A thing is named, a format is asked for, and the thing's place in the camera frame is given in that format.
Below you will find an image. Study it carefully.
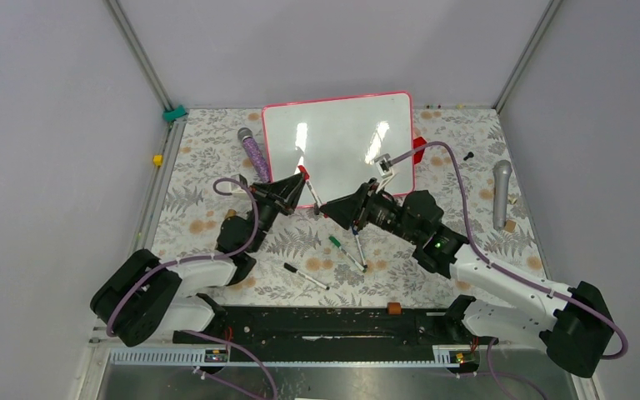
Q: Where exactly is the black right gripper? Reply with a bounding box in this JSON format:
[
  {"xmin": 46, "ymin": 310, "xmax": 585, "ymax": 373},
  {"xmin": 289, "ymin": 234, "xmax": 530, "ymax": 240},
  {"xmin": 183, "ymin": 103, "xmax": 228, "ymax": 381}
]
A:
[{"xmin": 319, "ymin": 177, "xmax": 421, "ymax": 244}]

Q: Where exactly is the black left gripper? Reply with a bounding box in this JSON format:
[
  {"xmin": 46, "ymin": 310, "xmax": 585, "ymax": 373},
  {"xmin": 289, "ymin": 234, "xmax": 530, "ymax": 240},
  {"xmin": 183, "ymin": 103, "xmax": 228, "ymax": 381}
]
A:
[{"xmin": 247, "ymin": 172, "xmax": 308, "ymax": 253}]

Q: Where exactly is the pink framed whiteboard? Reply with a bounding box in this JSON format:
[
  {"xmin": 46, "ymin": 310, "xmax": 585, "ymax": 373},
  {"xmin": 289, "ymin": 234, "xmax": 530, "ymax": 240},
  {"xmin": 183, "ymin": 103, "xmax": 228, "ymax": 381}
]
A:
[{"xmin": 261, "ymin": 92, "xmax": 413, "ymax": 202}]

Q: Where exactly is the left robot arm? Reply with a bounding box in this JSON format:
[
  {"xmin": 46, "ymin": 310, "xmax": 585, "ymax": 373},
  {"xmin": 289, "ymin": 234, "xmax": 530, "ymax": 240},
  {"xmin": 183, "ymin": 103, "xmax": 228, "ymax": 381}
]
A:
[{"xmin": 90, "ymin": 172, "xmax": 308, "ymax": 347}]

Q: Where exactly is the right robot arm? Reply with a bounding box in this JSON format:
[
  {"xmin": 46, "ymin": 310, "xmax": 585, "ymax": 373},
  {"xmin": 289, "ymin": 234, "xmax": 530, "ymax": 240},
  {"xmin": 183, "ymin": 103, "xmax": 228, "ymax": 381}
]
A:
[{"xmin": 319, "ymin": 179, "xmax": 615, "ymax": 378}]

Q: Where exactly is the blue capped marker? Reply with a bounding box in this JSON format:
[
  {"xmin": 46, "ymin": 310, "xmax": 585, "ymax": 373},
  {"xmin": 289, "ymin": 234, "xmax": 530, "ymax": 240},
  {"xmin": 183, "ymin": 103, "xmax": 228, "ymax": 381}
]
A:
[{"xmin": 350, "ymin": 226, "xmax": 368, "ymax": 269}]

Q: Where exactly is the green capped marker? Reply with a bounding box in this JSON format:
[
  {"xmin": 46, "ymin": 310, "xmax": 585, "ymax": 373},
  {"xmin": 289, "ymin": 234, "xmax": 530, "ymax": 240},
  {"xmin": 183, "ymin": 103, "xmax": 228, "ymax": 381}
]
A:
[{"xmin": 328, "ymin": 235, "xmax": 367, "ymax": 273}]

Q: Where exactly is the purple glitter microphone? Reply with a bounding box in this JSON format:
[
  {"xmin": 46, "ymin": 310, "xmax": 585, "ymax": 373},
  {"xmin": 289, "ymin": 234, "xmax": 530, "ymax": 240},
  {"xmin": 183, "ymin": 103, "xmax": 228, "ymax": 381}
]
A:
[{"xmin": 237, "ymin": 127, "xmax": 272, "ymax": 183}]

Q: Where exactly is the black capped marker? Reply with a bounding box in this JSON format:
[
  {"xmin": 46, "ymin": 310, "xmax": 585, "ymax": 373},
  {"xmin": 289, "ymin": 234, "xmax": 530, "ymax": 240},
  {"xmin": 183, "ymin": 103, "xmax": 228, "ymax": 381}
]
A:
[{"xmin": 283, "ymin": 262, "xmax": 330, "ymax": 291}]

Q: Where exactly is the red rectangular block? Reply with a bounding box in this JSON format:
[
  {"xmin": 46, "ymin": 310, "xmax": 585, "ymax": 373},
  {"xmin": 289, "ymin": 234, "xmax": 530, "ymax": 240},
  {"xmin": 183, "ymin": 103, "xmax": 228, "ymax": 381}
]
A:
[{"xmin": 412, "ymin": 136, "xmax": 427, "ymax": 165}]

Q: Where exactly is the brown small cube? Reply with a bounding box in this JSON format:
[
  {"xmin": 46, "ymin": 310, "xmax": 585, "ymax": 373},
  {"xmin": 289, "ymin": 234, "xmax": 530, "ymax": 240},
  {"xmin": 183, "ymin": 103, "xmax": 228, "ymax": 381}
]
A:
[{"xmin": 387, "ymin": 302, "xmax": 403, "ymax": 315}]

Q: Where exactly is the yellow small cube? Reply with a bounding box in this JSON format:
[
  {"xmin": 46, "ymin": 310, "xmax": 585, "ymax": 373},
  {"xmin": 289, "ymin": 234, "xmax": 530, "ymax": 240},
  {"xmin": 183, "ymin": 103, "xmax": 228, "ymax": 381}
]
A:
[{"xmin": 152, "ymin": 154, "xmax": 163, "ymax": 167}]

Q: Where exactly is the teal corner clamp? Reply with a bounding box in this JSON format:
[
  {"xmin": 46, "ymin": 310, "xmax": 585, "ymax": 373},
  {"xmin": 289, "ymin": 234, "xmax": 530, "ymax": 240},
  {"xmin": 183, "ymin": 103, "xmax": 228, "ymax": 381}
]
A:
[{"xmin": 162, "ymin": 105, "xmax": 188, "ymax": 123}]

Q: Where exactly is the silver microphone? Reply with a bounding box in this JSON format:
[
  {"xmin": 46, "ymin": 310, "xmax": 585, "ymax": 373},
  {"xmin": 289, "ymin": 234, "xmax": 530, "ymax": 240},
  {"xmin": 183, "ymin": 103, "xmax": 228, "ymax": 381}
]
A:
[{"xmin": 492, "ymin": 160, "xmax": 513, "ymax": 231}]

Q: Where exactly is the small wooden cube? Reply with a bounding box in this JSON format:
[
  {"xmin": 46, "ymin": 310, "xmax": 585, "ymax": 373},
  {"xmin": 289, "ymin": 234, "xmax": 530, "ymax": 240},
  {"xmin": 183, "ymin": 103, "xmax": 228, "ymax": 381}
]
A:
[{"xmin": 503, "ymin": 220, "xmax": 518, "ymax": 233}]

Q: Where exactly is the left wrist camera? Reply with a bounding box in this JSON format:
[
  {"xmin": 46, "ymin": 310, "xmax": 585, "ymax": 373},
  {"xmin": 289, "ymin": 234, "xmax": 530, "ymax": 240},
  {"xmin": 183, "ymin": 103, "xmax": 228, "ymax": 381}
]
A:
[{"xmin": 230, "ymin": 186, "xmax": 248, "ymax": 198}]

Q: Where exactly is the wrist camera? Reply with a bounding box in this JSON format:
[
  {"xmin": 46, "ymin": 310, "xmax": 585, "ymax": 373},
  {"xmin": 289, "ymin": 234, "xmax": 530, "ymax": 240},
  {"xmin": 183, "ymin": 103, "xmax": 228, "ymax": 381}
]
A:
[
  {"xmin": 230, "ymin": 186, "xmax": 248, "ymax": 198},
  {"xmin": 373, "ymin": 153, "xmax": 395, "ymax": 192}
]

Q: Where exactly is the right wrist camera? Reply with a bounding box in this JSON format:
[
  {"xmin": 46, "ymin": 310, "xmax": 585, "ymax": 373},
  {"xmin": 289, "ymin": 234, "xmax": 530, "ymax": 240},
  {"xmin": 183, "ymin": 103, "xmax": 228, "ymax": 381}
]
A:
[{"xmin": 373, "ymin": 153, "xmax": 395, "ymax": 192}]

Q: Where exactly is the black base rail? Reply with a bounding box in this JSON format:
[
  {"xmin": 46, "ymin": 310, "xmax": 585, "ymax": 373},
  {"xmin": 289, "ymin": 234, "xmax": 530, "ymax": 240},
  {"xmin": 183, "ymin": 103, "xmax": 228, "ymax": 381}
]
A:
[{"xmin": 172, "ymin": 306, "xmax": 479, "ymax": 363}]

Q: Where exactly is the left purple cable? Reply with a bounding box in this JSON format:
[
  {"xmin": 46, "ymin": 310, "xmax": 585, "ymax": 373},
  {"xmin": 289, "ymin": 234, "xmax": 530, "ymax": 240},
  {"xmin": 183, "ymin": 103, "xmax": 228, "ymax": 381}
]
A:
[{"xmin": 104, "ymin": 177, "xmax": 260, "ymax": 339}]

